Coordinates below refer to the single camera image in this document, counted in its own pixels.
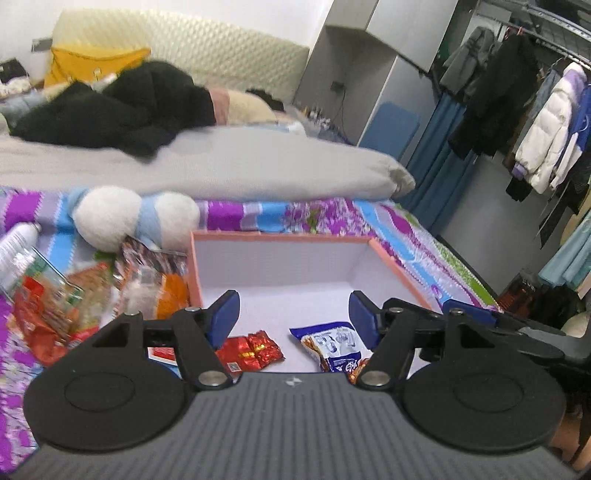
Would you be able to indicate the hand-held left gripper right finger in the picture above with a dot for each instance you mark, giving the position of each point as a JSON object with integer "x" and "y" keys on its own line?
{"x": 364, "y": 323}

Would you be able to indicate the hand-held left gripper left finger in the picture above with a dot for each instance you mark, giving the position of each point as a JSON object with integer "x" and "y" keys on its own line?
{"x": 224, "y": 318}

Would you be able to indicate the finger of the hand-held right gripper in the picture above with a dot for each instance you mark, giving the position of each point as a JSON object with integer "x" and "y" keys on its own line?
{"x": 480, "y": 314}
{"x": 418, "y": 308}

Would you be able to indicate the blue white snack packet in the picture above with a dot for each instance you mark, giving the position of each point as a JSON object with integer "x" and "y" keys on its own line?
{"x": 328, "y": 344}

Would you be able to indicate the red foil snack packet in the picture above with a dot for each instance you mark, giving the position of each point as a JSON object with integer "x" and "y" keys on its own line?
{"x": 249, "y": 353}

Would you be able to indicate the orange snack packet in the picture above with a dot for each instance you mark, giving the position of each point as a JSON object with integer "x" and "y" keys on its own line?
{"x": 173, "y": 295}

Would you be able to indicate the pink cardboard box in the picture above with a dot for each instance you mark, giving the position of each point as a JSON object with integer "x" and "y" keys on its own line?
{"x": 277, "y": 263}

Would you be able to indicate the clear grey snack packet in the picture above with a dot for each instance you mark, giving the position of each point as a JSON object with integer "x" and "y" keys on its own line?
{"x": 134, "y": 290}

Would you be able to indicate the brown sticks snack packet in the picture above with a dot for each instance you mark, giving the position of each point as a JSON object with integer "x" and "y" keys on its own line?
{"x": 147, "y": 256}

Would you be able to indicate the green-edged snack packet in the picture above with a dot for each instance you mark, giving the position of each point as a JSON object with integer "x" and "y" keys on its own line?
{"x": 46, "y": 272}

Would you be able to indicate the red label snack packet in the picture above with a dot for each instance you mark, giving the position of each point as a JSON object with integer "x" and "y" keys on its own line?
{"x": 37, "y": 323}

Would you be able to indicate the orange black bag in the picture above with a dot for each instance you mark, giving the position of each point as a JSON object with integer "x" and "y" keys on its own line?
{"x": 521, "y": 290}

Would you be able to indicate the light blue hanging garment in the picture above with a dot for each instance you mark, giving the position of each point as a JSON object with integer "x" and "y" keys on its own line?
{"x": 568, "y": 263}

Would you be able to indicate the floral striped bedsheet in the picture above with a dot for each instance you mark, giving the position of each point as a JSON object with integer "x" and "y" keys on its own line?
{"x": 323, "y": 217}

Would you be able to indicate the blue curtain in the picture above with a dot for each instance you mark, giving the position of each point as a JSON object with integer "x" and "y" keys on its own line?
{"x": 438, "y": 161}

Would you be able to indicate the white blue plush toy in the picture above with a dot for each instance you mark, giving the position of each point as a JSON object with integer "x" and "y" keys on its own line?
{"x": 106, "y": 217}

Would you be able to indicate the grey duvet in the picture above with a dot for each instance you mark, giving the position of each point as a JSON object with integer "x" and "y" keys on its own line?
{"x": 231, "y": 161}

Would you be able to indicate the blue padded board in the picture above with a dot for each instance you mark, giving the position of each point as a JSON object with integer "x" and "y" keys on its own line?
{"x": 388, "y": 131}

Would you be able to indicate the white purple puffer jacket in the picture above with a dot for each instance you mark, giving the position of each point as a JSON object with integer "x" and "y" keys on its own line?
{"x": 545, "y": 134}

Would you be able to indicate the cluster of small bottles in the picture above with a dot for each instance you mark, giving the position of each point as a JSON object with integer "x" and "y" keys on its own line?
{"x": 318, "y": 119}

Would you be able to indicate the pink beige pillow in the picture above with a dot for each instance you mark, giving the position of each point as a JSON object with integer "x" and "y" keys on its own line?
{"x": 240, "y": 108}

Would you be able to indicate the white spray bottle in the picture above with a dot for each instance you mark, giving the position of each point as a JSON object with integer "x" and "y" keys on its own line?
{"x": 16, "y": 249}

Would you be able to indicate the black hanging coat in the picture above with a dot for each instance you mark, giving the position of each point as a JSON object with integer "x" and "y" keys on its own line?
{"x": 498, "y": 92}

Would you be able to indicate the black jacket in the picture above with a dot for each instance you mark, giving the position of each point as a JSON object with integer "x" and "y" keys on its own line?
{"x": 115, "y": 110}

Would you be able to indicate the grey striped hanging jacket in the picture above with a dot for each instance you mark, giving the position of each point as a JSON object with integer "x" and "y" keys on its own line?
{"x": 466, "y": 60}

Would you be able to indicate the grey wardrobe cabinet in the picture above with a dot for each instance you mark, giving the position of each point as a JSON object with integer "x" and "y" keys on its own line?
{"x": 369, "y": 55}

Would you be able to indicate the cream quilted headboard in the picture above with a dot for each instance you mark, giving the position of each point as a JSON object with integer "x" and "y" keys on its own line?
{"x": 207, "y": 50}

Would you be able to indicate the yellow pillow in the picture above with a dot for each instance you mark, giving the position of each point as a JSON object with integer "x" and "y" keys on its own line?
{"x": 83, "y": 64}

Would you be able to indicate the light blue denim garment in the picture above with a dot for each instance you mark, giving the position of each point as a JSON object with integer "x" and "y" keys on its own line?
{"x": 21, "y": 106}

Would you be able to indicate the pile of clothes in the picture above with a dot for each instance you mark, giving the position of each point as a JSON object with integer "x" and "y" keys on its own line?
{"x": 11, "y": 78}

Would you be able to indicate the black wall charger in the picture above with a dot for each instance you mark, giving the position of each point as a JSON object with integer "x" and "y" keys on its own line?
{"x": 338, "y": 86}

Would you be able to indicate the metal clothes rail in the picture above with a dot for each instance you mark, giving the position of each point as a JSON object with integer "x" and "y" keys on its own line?
{"x": 545, "y": 18}

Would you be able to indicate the grey wall switch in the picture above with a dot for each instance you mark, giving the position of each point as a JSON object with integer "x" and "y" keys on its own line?
{"x": 39, "y": 45}

